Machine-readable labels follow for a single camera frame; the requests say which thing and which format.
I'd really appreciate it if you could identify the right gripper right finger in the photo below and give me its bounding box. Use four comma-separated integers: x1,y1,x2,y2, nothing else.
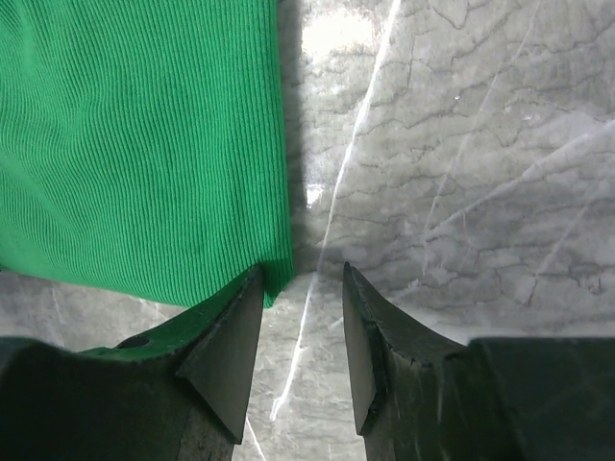
342,263,463,437

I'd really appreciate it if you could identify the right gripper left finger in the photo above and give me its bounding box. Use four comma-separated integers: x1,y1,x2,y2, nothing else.
75,266,263,445

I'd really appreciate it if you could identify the bright green tank top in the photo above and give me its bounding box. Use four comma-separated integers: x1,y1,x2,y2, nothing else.
1,1,293,307

